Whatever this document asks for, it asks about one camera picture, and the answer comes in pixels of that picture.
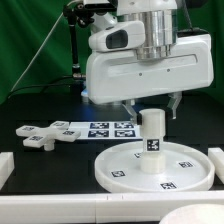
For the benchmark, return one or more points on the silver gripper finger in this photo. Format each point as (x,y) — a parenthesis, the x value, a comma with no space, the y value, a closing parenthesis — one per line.
(175,99)
(128,105)

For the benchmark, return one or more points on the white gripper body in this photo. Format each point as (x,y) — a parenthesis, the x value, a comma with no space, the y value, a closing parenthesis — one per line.
(119,76)

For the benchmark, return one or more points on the white round table top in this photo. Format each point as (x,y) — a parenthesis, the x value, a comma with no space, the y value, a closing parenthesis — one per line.
(174,168)

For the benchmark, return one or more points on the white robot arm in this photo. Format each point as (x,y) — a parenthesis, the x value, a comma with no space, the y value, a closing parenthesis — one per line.
(142,55)

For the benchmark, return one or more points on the white round object corner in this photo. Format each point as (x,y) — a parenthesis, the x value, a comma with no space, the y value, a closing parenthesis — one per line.
(196,214)

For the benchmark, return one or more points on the white marker sheet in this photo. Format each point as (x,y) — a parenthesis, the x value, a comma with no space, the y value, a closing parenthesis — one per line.
(106,130)

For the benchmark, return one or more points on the white right block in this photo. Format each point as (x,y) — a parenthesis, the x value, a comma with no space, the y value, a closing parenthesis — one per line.
(216,155)

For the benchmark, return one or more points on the white block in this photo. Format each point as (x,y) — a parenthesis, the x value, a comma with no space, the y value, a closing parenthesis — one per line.
(6,167)
(216,155)

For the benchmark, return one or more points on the white cross-shaped table base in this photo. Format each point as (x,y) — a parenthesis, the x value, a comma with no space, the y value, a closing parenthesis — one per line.
(38,137)

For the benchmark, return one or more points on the white left block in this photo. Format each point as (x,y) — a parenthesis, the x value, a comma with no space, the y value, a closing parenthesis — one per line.
(6,167)

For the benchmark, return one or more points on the overhead camera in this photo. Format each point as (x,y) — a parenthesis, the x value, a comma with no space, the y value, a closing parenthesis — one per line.
(107,5)

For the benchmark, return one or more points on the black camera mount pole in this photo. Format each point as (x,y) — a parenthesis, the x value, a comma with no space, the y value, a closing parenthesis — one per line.
(76,16)

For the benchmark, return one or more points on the white front rail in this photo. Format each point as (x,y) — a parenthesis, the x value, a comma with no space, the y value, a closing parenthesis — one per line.
(99,208)

